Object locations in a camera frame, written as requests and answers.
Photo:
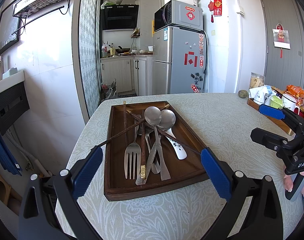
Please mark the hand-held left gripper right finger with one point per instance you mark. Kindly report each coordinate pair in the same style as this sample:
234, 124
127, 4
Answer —
215, 172

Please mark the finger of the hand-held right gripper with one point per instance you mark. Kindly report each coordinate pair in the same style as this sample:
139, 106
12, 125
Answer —
271, 111
266, 138

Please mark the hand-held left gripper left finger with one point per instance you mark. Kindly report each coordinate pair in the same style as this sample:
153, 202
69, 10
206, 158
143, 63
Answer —
88, 172

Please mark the dark wooden tray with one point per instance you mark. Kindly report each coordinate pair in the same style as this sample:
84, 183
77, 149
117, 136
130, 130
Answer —
117, 177

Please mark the white ceramic spoon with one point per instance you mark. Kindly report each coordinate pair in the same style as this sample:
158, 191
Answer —
178, 148

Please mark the steel fork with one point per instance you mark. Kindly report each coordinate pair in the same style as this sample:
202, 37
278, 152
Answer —
132, 160

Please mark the small steel spoon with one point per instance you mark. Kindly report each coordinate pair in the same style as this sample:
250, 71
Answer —
155, 165

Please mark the large steel spoon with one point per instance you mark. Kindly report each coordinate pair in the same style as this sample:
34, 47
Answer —
168, 120
152, 116

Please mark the person's right hand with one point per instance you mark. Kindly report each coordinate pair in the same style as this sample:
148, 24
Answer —
288, 182

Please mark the green plastic cup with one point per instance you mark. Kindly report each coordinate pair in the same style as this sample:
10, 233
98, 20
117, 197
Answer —
276, 102

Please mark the light wooden tray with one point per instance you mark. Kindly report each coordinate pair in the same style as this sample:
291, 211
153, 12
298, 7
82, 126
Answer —
279, 122

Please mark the white cup blue print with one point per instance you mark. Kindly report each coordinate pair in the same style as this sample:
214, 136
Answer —
258, 97

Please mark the white lidded mug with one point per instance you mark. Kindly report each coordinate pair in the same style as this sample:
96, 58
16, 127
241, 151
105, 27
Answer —
289, 102

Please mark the white tissue packet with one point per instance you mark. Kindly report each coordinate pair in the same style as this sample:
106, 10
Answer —
260, 90

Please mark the orange snack packet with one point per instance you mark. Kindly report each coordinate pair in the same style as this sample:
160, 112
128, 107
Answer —
296, 92

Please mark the red snack packet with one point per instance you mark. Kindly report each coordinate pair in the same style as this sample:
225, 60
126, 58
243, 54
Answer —
303, 112

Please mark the clear cracker jar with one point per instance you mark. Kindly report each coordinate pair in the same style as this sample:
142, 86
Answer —
256, 81

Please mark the brown potato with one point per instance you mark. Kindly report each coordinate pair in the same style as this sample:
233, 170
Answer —
242, 93

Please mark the plastic bags bundle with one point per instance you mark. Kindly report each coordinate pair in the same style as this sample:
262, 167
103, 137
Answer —
109, 90

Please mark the blue towel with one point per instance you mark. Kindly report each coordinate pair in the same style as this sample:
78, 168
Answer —
4, 155

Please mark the light wooden stool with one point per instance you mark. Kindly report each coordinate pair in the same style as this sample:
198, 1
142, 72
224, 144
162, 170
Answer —
2, 190

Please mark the silver refrigerator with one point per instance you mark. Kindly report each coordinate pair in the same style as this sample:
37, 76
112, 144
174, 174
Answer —
182, 75

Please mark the black basin cabinet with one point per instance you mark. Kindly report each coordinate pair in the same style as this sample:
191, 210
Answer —
12, 107

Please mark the white kitchen cabinet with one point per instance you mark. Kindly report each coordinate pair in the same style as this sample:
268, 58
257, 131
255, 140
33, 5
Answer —
119, 75

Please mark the patterned sliding door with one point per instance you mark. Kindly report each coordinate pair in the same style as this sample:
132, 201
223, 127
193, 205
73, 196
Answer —
88, 55

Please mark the white wash basin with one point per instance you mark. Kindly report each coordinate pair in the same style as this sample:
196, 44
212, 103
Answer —
7, 81

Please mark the clear bottle red cap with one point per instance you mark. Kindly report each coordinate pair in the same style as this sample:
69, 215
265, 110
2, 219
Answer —
105, 51

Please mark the cooking oil bottle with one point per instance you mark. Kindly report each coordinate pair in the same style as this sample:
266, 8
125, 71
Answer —
112, 51

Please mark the pale green soap box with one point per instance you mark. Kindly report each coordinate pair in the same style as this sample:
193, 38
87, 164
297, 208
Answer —
10, 73

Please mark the black wok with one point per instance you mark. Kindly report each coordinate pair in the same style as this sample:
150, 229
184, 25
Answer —
123, 50

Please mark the grey microwave oven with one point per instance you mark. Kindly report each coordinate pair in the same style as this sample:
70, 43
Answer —
186, 15

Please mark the black range hood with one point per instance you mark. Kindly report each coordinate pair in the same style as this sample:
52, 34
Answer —
119, 17

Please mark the black towel bar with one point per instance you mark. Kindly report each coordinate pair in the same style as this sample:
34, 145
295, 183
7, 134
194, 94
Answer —
37, 21

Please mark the hanging wall calendar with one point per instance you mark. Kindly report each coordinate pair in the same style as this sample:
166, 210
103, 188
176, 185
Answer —
281, 38

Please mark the white wall switch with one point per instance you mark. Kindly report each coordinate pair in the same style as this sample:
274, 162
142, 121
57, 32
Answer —
241, 9

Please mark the red wall ornament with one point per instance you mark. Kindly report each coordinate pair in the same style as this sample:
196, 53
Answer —
217, 5

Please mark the wall spice rack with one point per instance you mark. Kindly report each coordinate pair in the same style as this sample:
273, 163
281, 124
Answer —
136, 33

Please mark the black framed wall mirror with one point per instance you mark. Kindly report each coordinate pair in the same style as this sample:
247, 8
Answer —
7, 30

